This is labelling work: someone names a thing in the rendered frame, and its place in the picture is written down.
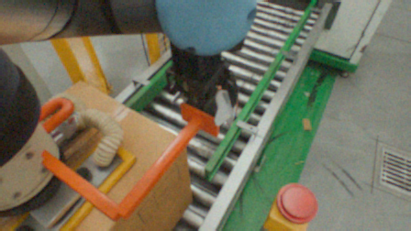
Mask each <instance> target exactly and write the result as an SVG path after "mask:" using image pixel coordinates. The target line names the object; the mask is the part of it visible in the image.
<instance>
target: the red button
mask: <svg viewBox="0 0 411 231"><path fill-rule="evenodd" d="M276 204H277V207H278V208H277V209H278V210H279V212H280V214H281V215H282V216H283V217H284V218H285V219H286V220H288V221H290V222H291V223H294V224H297V225H304V224H306V223H308V222H310V221H311V220H313V218H314V217H315V215H316V214H317V199H316V197H315V195H314V194H313V193H312V192H311V191H310V190H309V189H308V188H306V187H305V186H304V185H302V184H300V185H299V184H296V183H290V184H288V185H284V187H283V188H282V189H281V190H280V191H279V193H278V196H277V198H276Z"/></svg>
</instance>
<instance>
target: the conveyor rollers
mask: <svg viewBox="0 0 411 231"><path fill-rule="evenodd" d="M257 8H258V12H257V14H256V16H255V19H254V21H253V25H252V26H251V29H250V31H249V32H248V34H247V36H245V42H244V44H243V47H246V48H247V49H245V48H242V50H237V51H234V52H232V53H229V52H223V53H222V54H221V55H222V56H223V57H225V58H227V61H231V62H232V63H234V64H238V65H240V66H243V67H245V68H248V69H252V70H254V71H257V72H260V73H263V74H265V72H267V71H268V69H269V66H268V65H265V64H269V65H271V64H272V62H273V61H274V57H276V56H277V54H278V52H279V51H280V50H281V48H282V47H283V45H284V42H285V41H286V40H287V39H288V37H289V36H290V35H291V32H292V31H293V29H294V27H295V26H296V24H297V22H298V20H300V18H301V17H302V16H303V13H304V12H305V11H304V10H298V9H295V8H293V7H289V6H286V5H279V4H276V3H271V2H268V1H266V0H257ZM317 17H318V15H317V14H314V13H312V14H311V16H310V17H309V18H308V20H307V21H306V23H305V26H304V27H303V29H302V31H301V33H300V34H299V36H298V37H297V40H296V41H295V43H294V44H293V46H292V47H291V49H290V50H289V52H291V53H293V54H297V53H298V52H299V50H300V49H301V48H302V45H303V44H304V41H305V39H306V38H307V35H308V34H309V31H310V30H311V28H312V26H313V25H314V24H315V21H316V20H317ZM253 40H254V41H253ZM255 41H256V42H255ZM259 42H260V43H259ZM261 43H262V44H264V45H262V44H261ZM267 45H268V46H267ZM254 50H256V51H254ZM258 51H259V52H258ZM260 52H261V53H260ZM233 53H237V54H238V55H235V54H233ZM263 53H265V54H267V55H270V56H267V55H265V54H263ZM239 55H242V56H244V57H246V58H250V59H252V60H248V59H246V58H242V57H240V56H239ZM272 56H273V57H272ZM254 60H256V61H258V62H256V61H254ZM287 61H289V62H287ZM260 62H263V63H265V64H261V63H260ZM292 62H294V58H291V57H289V56H286V57H285V58H284V61H283V63H282V65H281V67H280V68H279V69H283V70H285V71H281V70H278V71H277V72H276V74H275V75H274V78H276V79H279V80H281V81H283V78H284V77H285V74H286V73H287V72H288V70H289V68H290V67H291V65H292ZM229 65H230V67H229V69H230V70H232V71H233V74H234V75H238V77H241V78H245V79H246V80H250V81H252V82H254V83H259V82H260V81H261V78H263V75H260V74H258V73H255V72H253V71H248V70H246V69H242V68H241V67H239V66H235V65H233V64H229ZM235 79H236V80H237V84H238V86H239V89H241V90H242V91H246V92H248V93H250V94H252V93H253V92H254V89H256V87H257V85H255V84H252V83H249V82H245V81H243V80H240V79H239V78H235ZM280 84H281V82H279V81H277V80H274V79H272V81H271V82H270V84H269V86H268V87H269V88H271V89H274V90H276V91H277V90H278V89H279V86H280ZM275 94H276V93H275V92H271V91H270V90H268V89H266V90H265V93H264V94H263V96H262V97H261V98H264V99H266V100H270V101H271V100H272V99H273V97H274V95H275ZM174 96H175V94H173V93H171V95H169V92H167V91H164V90H161V91H160V92H159V93H158V94H157V95H155V97H157V98H160V99H161V100H164V101H165V102H166V103H170V104H171V105H172V99H173V97H174ZM249 98H250V96H249V95H246V94H244V93H240V92H239V101H238V103H242V104H243V105H245V104H246V103H247V102H248V100H249ZM268 105H269V104H268V103H264V102H263V101H262V100H260V101H259V102H258V104H257V106H256V107H255V109H257V110H259V111H260V112H263V113H265V112H266V109H267V108H268ZM144 108H145V109H148V110H149V111H151V112H153V113H155V114H158V115H159V116H162V117H164V118H167V119H169V120H170V121H173V123H176V124H178V125H180V126H183V127H185V126H187V124H188V123H187V122H185V121H183V119H182V114H179V113H178V112H174V111H173V110H172V109H169V108H168V107H164V106H163V105H162V104H158V103H155V102H153V101H152V100H150V102H149V104H147V106H146V107H144ZM140 114H141V115H143V116H145V117H147V118H148V119H149V120H150V121H153V122H154V123H157V124H158V125H159V126H162V127H164V128H166V130H169V131H171V132H173V134H175V135H177V136H178V135H179V134H180V132H179V131H178V130H175V129H173V128H172V127H168V126H165V125H164V124H163V123H160V122H159V121H156V120H155V119H153V118H150V117H148V116H146V115H144V114H142V113H140ZM261 118H262V116H261V115H258V114H254V113H253V112H252V114H251V116H250V118H249V119H248V122H250V123H252V124H254V125H255V126H257V125H258V124H259V122H260V121H261ZM197 134H198V135H201V136H203V137H206V138H208V139H211V140H212V141H215V142H216V143H218V144H220V143H221V141H222V140H223V138H224V136H225V134H223V133H222V132H218V137H214V136H212V135H209V134H208V133H207V132H205V131H204V130H201V129H200V130H199V131H198V132H197ZM252 134H253V133H252V132H249V131H248V130H245V129H242V130H241V132H240V135H242V136H243V137H245V138H249V139H250V137H252ZM246 146H247V144H246V143H243V142H241V141H238V140H236V141H235V142H234V144H233V146H232V148H231V149H232V150H234V151H236V152H238V153H239V154H241V153H242V152H243V150H244V148H246ZM187 148H188V149H190V150H192V151H193V152H196V153H198V154H199V155H202V156H203V157H206V158H208V159H209V160H210V159H211V157H212V155H214V152H215V151H216V149H214V148H211V147H209V146H208V145H206V144H203V143H202V142H200V141H198V140H196V139H192V140H191V141H190V142H189V144H188V145H187ZM187 159H188V165H189V171H190V172H192V173H193V174H195V175H198V176H199V177H201V178H203V179H205V165H203V164H201V163H200V162H198V161H195V160H194V159H191V158H189V157H187ZM237 161H238V160H237V159H234V158H232V157H230V156H229V155H227V156H226V157H225V159H224V160H223V162H222V164H221V166H224V167H225V168H227V169H230V170H231V171H232V170H233V169H234V166H235V165H236V164H237ZM227 179H228V177H226V176H225V175H222V174H221V173H220V172H217V173H216V175H214V178H213V179H212V181H210V182H211V183H212V184H215V185H216V186H218V187H219V188H223V186H224V184H225V182H226V181H227ZM191 186H192V197H193V199H196V201H197V202H200V203H201V204H204V205H206V206H207V207H209V208H212V205H213V203H214V201H215V200H216V198H217V196H216V195H214V194H212V193H211V192H208V191H206V190H205V189H203V188H200V186H197V185H196V184H193V183H192V182H191ZM180 219H181V220H182V221H184V222H185V223H187V224H188V225H190V226H192V227H193V228H195V229H197V230H198V229H199V228H200V227H201V224H202V223H203V221H204V220H205V217H204V216H202V215H201V214H199V213H197V212H195V211H194V210H192V209H191V208H187V210H185V212H184V214H183V216H181V218H180Z"/></svg>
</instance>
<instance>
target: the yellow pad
mask: <svg viewBox="0 0 411 231"><path fill-rule="evenodd" d="M98 145H99V144H98ZM98 145H96V146H95V147H94V148H93V149H92V150H91V151H90V152H89V154H87V155H86V156H85V157H84V158H83V159H81V161H80V162H79V163H77V164H76V165H75V166H74V167H73V169H72V170H73V171H75V172H76V173H77V174H78V175H80V176H81V177H83V178H84V179H85V180H86V181H88V182H90V184H92V185H93V186H94V187H96V188H97V189H98V190H99V191H101V192H102V193H104V194H107V193H108V191H109V190H110V189H111V188H112V187H113V186H114V185H115V184H116V183H117V181H119V179H121V177H122V176H123V174H125V172H127V171H128V170H129V168H130V167H131V165H133V164H134V163H135V162H136V160H137V159H136V157H135V156H134V155H133V154H131V153H130V152H127V151H126V150H125V149H123V148H121V147H118V149H117V153H116V154H115V156H114V158H113V159H112V163H110V165H108V166H105V167H104V166H100V165H97V164H96V163H95V162H94V160H93V157H94V154H95V151H96V149H97V148H98ZM93 208H94V206H93V205H91V203H89V202H88V201H86V200H85V199H84V198H83V197H82V196H81V197H80V198H79V199H78V200H76V202H74V204H73V205H72V206H71V208H69V210H67V212H65V214H63V215H62V216H61V217H60V219H58V221H57V222H56V223H55V224H54V225H53V226H52V227H51V228H50V229H47V228H46V227H45V226H44V225H42V224H41V223H40V222H39V221H38V220H37V219H36V218H35V217H34V216H33V215H32V214H31V213H30V212H27V213H26V214H25V215H23V216H22V217H21V218H20V219H19V220H18V221H17V222H16V223H15V224H13V225H12V227H10V229H8V231H73V230H74V228H76V227H77V226H78V225H79V224H80V223H81V222H82V221H83V219H84V218H85V217H86V216H87V215H88V214H89V213H90V211H91V210H92V209H93Z"/></svg>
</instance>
